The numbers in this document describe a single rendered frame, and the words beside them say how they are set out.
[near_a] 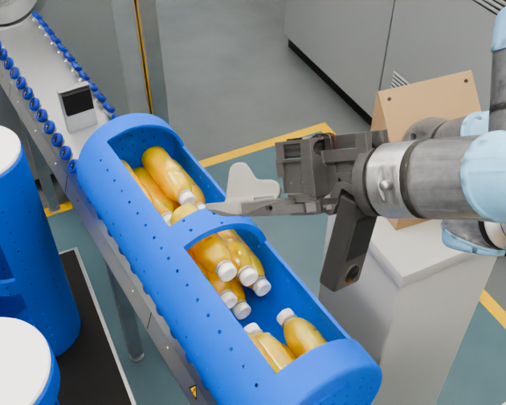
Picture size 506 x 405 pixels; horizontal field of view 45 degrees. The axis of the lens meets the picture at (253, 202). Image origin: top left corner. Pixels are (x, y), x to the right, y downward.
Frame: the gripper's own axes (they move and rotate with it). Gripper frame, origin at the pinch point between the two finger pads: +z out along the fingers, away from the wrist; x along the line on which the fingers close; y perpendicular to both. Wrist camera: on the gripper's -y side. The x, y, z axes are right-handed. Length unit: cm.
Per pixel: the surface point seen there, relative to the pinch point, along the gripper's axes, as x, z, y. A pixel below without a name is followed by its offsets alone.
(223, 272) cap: -26, 41, -18
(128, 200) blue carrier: -20, 64, -2
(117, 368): -52, 144, -69
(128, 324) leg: -59, 143, -54
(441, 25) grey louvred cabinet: -200, 88, 48
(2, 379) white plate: 11, 69, -34
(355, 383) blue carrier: -29.7, 12.1, -37.1
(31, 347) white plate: 4, 70, -30
